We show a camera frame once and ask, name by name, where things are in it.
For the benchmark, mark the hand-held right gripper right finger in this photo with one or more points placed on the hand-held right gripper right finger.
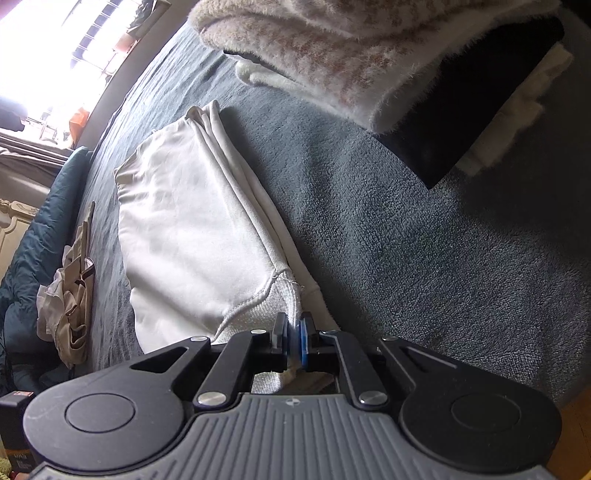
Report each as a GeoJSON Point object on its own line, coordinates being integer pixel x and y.
{"type": "Point", "coordinates": [304, 346]}

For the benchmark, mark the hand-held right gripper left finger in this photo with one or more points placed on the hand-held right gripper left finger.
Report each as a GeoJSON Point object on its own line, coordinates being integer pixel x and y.
{"type": "Point", "coordinates": [279, 344]}

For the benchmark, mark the white sweatshirt with orange print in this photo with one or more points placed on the white sweatshirt with orange print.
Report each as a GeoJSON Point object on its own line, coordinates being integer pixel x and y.
{"type": "Point", "coordinates": [194, 230]}

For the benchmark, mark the beige zip jacket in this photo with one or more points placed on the beige zip jacket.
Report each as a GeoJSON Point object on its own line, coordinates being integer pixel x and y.
{"type": "Point", "coordinates": [76, 314]}

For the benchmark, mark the white shirt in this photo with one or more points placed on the white shirt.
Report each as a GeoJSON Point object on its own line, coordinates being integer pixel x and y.
{"type": "Point", "coordinates": [48, 300]}

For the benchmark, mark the black garment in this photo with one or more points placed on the black garment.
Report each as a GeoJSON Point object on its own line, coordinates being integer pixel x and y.
{"type": "Point", "coordinates": [438, 138]}

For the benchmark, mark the blue duvet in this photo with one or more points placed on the blue duvet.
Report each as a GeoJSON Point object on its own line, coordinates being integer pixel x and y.
{"type": "Point", "coordinates": [37, 240]}

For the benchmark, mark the black box with red label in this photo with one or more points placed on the black box with red label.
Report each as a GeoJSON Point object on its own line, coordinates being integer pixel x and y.
{"type": "Point", "coordinates": [16, 429]}

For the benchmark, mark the cream headboard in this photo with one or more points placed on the cream headboard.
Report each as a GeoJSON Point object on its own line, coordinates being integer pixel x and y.
{"type": "Point", "coordinates": [11, 221]}

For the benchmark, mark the orange bag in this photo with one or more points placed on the orange bag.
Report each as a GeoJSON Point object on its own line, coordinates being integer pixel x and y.
{"type": "Point", "coordinates": [79, 120]}

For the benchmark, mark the green fuzzy rug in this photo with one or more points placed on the green fuzzy rug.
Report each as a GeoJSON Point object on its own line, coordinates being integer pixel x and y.
{"type": "Point", "coordinates": [3, 468]}

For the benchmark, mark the houndstooth fuzzy coat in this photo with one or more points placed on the houndstooth fuzzy coat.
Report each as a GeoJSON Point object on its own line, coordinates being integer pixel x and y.
{"type": "Point", "coordinates": [346, 46]}

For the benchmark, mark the grey curtain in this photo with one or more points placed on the grey curtain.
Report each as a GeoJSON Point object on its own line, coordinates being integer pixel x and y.
{"type": "Point", "coordinates": [23, 161]}

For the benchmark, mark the pink pot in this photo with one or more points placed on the pink pot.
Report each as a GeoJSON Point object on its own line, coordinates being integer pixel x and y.
{"type": "Point", "coordinates": [125, 44]}

